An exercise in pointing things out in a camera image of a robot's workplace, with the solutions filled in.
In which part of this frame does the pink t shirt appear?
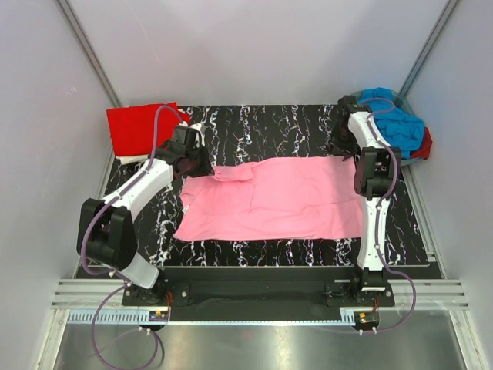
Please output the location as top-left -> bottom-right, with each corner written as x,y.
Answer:
174,156 -> 363,241

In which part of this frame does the folded red t shirt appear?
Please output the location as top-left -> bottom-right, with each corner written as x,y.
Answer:
106,102 -> 190,157

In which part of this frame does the folded white t shirt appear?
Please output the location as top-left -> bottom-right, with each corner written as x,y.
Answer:
116,155 -> 148,165

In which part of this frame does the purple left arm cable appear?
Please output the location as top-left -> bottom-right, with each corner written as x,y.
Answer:
79,105 -> 193,369

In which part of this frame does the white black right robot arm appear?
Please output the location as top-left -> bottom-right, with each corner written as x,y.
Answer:
326,95 -> 401,294

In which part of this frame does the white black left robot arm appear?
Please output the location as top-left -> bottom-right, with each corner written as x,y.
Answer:
76,123 -> 213,290

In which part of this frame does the grey plastic laundry basket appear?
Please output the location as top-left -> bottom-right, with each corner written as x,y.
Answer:
352,90 -> 421,167

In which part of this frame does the white slotted cable duct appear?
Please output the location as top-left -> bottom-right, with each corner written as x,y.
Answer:
68,308 -> 355,326

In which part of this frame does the blue t shirt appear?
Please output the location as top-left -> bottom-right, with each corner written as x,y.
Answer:
357,87 -> 425,160

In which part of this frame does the dark red t shirt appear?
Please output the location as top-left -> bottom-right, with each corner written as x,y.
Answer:
411,127 -> 433,160

